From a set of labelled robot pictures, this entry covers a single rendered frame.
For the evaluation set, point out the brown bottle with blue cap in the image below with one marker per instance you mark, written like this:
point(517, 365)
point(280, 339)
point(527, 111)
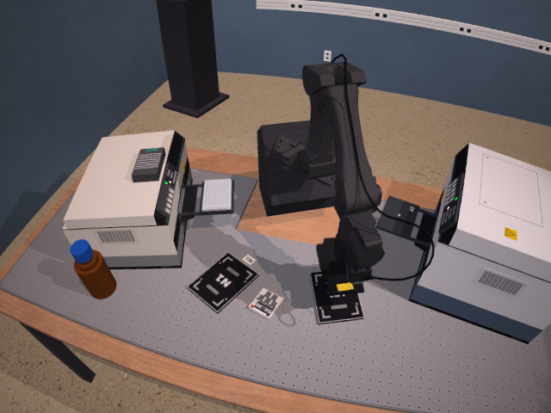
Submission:
point(93, 271)

